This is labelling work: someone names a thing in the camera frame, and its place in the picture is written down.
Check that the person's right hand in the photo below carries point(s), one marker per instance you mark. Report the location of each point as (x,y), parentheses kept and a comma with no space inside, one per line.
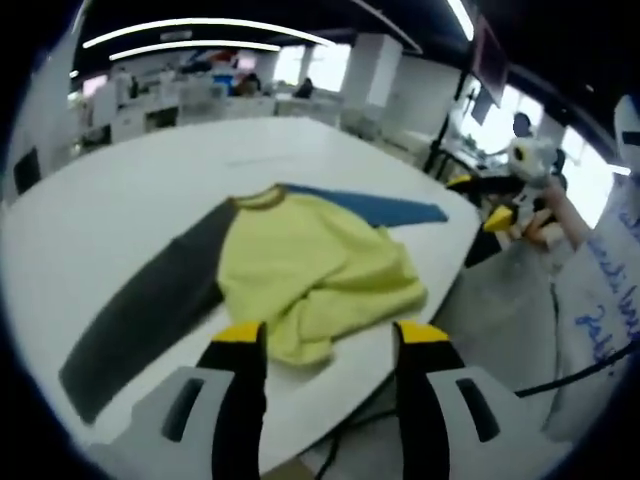
(547,227)

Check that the ceiling light strip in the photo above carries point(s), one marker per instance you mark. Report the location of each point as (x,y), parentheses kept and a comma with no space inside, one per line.
(195,45)
(461,20)
(200,22)

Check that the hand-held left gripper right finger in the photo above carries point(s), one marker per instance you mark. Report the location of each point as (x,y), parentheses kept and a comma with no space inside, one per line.
(425,400)

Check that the black cabinet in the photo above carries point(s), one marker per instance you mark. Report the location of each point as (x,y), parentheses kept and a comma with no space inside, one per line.
(26,171)

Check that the white worn device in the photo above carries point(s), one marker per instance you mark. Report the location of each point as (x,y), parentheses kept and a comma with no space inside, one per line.
(627,117)

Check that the white square pillar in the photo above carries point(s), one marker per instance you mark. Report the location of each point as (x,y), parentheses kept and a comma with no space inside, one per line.
(45,115)
(371,70)

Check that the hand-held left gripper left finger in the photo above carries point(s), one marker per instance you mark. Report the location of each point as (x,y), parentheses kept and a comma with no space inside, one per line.
(240,400)

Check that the hanging dark screen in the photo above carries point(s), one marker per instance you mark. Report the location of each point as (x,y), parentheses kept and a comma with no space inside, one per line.
(490,60)

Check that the yellow blue black garment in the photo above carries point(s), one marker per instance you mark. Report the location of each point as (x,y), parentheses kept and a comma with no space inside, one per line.
(310,260)

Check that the blue box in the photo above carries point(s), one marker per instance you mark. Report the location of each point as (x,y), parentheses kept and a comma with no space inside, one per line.
(223,86)

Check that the row of white desks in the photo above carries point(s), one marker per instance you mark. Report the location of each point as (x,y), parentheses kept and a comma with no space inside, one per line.
(200,112)

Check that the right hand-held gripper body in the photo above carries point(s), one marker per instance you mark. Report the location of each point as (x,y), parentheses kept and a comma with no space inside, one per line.
(537,162)

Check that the black stand pole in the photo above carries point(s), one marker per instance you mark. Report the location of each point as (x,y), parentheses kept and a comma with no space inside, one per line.
(442,135)

